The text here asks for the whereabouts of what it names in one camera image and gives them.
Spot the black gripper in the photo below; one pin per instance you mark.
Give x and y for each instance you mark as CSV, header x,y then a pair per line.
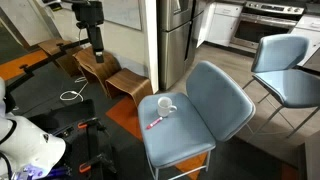
x,y
88,13

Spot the white mug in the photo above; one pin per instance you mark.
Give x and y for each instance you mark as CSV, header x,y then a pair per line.
x,y
164,106

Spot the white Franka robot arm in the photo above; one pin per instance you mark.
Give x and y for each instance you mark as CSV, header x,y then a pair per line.
x,y
30,146

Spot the bent wooden stool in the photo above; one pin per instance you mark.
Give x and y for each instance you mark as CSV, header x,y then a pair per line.
x,y
131,85
96,66
55,50

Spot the black stand bar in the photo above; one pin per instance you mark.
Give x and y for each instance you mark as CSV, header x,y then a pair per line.
x,y
43,61

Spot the stainless steel refrigerator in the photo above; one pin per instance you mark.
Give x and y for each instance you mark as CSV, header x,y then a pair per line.
x,y
175,40

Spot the orange black clamp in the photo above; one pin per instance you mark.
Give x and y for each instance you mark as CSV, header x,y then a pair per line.
x,y
95,163
90,123

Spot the black robot cart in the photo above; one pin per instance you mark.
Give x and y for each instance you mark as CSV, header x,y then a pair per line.
x,y
66,120

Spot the red marker pen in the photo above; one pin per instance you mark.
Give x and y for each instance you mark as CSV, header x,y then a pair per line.
x,y
154,123

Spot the blue chair with metal legs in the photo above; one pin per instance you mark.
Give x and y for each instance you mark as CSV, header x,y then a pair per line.
x,y
283,66
200,113

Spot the white kitchen cabinet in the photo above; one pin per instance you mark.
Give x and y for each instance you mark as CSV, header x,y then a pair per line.
x,y
221,23
308,31

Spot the stainless steel oven range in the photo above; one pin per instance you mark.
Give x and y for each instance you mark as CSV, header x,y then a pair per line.
x,y
263,30

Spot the grey furniture corner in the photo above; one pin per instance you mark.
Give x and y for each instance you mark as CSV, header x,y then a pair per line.
x,y
313,156

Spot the wall whiteboard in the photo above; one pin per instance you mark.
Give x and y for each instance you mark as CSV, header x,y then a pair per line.
x,y
121,13

